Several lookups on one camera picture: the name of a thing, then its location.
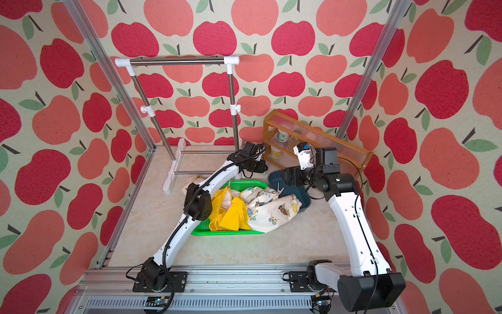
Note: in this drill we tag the dark blue plastic bin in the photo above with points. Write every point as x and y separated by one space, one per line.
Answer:
299 192

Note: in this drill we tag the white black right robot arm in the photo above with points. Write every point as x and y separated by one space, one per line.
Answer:
370 283

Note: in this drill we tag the yellow white jar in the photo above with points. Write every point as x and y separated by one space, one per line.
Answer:
275 153

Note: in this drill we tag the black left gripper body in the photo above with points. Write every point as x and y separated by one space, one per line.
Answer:
256 166

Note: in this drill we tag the right aluminium frame post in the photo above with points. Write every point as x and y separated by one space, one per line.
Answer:
393 22

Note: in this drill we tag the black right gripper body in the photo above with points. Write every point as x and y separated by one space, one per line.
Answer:
301 178

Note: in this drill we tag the yellow jacket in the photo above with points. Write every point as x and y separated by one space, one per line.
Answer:
230 212

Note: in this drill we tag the white clothespin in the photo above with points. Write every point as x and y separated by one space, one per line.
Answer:
280 187

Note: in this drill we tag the left aluminium frame post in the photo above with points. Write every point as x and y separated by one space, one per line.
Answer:
85 27

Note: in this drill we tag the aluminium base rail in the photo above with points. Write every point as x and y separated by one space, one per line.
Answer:
253 288

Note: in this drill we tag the wooden glass shelf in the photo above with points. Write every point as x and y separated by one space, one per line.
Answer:
353 159

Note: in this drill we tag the green plastic basket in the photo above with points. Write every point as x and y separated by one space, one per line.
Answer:
254 193

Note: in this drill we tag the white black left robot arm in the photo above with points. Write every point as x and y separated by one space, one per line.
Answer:
154 274

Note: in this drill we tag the aluminium frame post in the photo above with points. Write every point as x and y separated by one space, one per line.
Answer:
85 27
393 22

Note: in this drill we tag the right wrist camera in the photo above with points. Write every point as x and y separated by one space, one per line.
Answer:
304 155

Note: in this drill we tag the white dinosaur print jacket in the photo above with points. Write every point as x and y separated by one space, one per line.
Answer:
275 213

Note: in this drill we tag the green patterned cup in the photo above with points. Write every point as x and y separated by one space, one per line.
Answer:
283 136

